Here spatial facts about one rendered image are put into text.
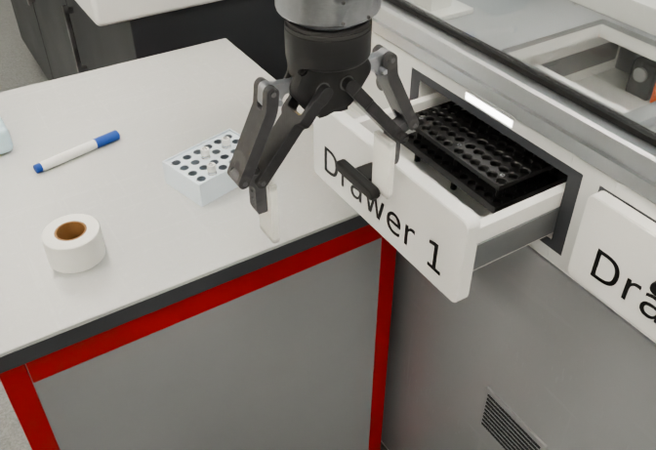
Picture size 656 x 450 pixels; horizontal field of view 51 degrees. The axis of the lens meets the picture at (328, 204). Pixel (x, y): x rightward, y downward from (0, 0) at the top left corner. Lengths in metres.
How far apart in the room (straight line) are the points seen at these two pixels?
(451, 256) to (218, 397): 0.48
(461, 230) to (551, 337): 0.27
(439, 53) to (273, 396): 0.59
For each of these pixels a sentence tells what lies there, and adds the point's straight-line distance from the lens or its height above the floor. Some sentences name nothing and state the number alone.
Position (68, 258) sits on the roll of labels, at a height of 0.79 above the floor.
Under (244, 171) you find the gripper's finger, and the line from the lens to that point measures 0.61.
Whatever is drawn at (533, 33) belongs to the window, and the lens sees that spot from 0.79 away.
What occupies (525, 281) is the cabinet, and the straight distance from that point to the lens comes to 0.90.
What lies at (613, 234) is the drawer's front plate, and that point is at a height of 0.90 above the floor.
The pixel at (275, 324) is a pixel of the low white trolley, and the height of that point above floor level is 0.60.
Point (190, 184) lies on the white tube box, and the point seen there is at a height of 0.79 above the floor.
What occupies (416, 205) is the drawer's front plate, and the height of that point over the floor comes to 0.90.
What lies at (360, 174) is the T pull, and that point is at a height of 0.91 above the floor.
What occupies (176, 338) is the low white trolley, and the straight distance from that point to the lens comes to 0.93.
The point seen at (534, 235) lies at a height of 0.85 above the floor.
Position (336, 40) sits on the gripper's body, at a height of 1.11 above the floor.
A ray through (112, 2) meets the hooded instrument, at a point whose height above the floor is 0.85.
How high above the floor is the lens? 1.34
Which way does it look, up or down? 38 degrees down
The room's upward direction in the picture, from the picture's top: straight up
